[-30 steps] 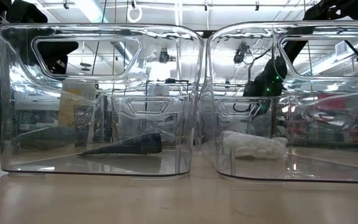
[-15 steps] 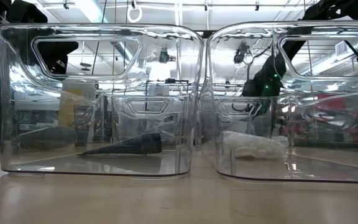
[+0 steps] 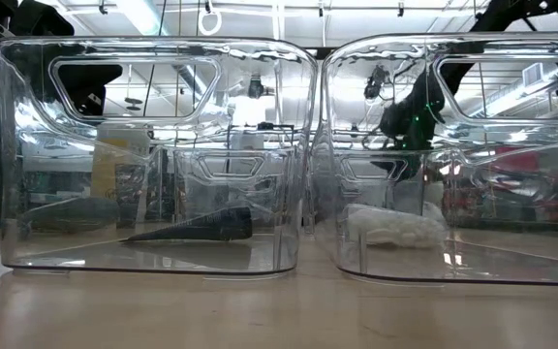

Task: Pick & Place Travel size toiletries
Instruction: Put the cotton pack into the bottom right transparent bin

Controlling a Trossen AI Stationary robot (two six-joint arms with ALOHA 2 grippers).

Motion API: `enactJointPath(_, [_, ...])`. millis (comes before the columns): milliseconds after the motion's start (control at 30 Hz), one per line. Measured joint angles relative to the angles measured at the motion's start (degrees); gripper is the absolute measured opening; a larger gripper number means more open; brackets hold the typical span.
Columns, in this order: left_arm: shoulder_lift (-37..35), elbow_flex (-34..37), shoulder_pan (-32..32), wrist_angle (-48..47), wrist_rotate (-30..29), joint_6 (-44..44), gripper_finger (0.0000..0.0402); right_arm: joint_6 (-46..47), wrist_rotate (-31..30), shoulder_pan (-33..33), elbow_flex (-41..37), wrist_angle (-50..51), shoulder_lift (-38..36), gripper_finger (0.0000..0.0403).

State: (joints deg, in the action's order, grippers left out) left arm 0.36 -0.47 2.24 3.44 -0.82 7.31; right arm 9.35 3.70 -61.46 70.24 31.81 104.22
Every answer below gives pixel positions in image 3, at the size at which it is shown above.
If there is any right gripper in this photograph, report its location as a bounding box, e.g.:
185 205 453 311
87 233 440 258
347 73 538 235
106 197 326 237
370 143 430 183

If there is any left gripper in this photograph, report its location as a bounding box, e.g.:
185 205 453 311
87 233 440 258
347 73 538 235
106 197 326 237
58 64 124 118

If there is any clear plastic bin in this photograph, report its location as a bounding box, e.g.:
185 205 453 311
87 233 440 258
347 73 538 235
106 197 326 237
310 144 460 237
148 143 312 235
320 32 558 287
0 36 320 281

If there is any ceiling light strip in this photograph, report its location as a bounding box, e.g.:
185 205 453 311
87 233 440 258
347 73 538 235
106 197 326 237
113 0 171 38

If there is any black ceiling-hung device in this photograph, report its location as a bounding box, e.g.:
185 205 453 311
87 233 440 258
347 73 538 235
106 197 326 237
247 76 266 101
363 65 390 101

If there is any white yellow wipes canister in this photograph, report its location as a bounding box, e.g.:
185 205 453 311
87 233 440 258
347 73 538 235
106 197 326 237
89 124 152 201

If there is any white hanging ring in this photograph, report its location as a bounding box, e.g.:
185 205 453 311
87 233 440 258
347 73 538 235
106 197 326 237
197 8 224 38

